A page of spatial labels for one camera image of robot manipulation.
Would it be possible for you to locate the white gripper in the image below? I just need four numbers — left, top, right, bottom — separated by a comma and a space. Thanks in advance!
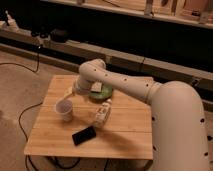
62, 78, 91, 99

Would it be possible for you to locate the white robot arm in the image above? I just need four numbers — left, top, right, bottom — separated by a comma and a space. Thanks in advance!
72, 59, 210, 171

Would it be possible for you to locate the white sponge block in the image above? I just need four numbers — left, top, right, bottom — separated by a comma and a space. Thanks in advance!
91, 82, 102, 92

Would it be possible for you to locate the green plate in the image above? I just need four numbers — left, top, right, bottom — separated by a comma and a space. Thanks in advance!
89, 83, 113, 100

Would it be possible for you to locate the black smartphone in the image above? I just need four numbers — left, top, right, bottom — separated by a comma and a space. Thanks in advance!
72, 126, 96, 145

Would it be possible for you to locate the dark round object on ledge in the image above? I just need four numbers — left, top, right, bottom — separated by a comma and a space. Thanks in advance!
50, 29, 69, 43

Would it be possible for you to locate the wooden table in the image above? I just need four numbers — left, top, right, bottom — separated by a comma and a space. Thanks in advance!
24, 75, 153, 160

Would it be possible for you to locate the black floor cable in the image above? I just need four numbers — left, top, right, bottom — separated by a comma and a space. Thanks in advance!
0, 46, 81, 171

